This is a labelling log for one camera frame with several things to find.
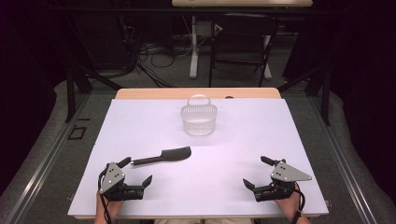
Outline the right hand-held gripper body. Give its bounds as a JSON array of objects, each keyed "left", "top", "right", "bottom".
[{"left": 253, "top": 159, "right": 313, "bottom": 203}]

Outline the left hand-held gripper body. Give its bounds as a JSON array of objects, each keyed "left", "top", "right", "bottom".
[{"left": 98, "top": 161, "right": 146, "bottom": 202}]

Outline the dark brown comb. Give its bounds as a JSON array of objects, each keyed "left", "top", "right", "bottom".
[{"left": 130, "top": 146, "right": 192, "bottom": 166}]

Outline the white plastic basket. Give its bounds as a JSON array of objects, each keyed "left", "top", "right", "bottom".
[{"left": 180, "top": 93, "right": 219, "bottom": 137}]

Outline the person's left hand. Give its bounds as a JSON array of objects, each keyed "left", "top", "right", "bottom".
[{"left": 95, "top": 191, "right": 125, "bottom": 218}]

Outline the person's right hand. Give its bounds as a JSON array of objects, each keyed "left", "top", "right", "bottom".
[{"left": 274, "top": 186, "right": 302, "bottom": 219}]

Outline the white board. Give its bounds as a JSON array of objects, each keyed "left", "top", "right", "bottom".
[{"left": 67, "top": 98, "right": 330, "bottom": 217}]

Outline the white-legged wooden table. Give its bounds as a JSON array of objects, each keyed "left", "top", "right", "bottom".
[{"left": 171, "top": 0, "right": 314, "bottom": 80}]

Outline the black folding chair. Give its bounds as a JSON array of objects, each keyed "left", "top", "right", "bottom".
[{"left": 207, "top": 12, "right": 280, "bottom": 89}]

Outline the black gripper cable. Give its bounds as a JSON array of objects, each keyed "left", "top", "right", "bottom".
[
  {"left": 290, "top": 183, "right": 306, "bottom": 224},
  {"left": 97, "top": 169, "right": 114, "bottom": 224}
]

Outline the black metal frame stand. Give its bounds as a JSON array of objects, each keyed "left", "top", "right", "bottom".
[
  {"left": 277, "top": 64, "right": 332, "bottom": 127},
  {"left": 63, "top": 64, "right": 124, "bottom": 124}
]

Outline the bundle of floor cables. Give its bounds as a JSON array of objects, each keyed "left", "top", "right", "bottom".
[{"left": 134, "top": 36, "right": 194, "bottom": 89}]

